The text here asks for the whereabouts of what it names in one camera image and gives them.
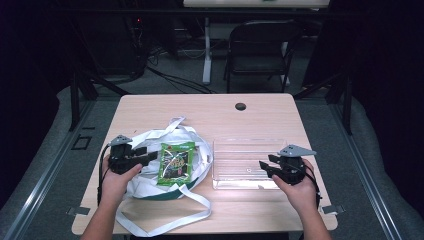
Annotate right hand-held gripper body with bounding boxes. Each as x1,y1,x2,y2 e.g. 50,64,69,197
275,144,317,186

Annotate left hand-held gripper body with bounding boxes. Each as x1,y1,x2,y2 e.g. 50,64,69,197
108,134,143,175

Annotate green snack packet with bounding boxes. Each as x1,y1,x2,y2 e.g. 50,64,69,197
157,141,197,187

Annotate white cloth tote bag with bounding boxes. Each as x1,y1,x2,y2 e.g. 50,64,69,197
114,116,214,238

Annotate clear plastic tray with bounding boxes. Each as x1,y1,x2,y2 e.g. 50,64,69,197
212,138,288,191

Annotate person's right hand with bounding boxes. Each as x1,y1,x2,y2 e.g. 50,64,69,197
271,159,321,214

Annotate person's left hand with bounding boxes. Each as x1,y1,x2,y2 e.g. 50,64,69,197
99,156,144,209

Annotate black metal stand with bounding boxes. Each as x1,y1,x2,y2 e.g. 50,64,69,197
68,64,132,132
293,70,354,136

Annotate black folding chair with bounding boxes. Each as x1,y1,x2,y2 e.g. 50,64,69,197
223,20,304,94

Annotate wooden table with white leg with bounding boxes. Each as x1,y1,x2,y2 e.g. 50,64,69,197
182,0,331,86

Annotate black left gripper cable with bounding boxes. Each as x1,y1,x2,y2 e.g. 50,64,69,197
96,143,111,207

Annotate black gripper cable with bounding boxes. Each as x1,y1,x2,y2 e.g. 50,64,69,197
303,163,323,209
96,143,111,207

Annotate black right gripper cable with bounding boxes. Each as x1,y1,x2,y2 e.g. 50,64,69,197
303,163,323,209

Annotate grey metal table bracket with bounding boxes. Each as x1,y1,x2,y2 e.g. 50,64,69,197
321,204,346,215
65,206,92,217

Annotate aluminium floor rail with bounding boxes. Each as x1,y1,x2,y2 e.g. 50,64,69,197
328,99,403,240
2,99,98,240

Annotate black floor cables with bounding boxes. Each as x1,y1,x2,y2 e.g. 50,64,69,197
145,64,218,95

